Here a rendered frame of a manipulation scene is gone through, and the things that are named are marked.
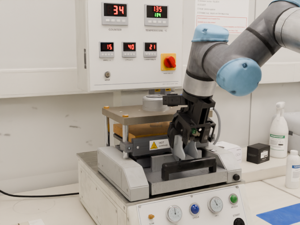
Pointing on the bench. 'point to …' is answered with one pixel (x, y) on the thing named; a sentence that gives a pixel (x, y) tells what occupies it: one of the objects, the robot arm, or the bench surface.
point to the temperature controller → (156, 9)
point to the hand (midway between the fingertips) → (178, 156)
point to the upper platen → (141, 130)
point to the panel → (228, 207)
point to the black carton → (258, 153)
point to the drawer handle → (197, 164)
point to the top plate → (143, 111)
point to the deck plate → (93, 156)
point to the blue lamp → (194, 209)
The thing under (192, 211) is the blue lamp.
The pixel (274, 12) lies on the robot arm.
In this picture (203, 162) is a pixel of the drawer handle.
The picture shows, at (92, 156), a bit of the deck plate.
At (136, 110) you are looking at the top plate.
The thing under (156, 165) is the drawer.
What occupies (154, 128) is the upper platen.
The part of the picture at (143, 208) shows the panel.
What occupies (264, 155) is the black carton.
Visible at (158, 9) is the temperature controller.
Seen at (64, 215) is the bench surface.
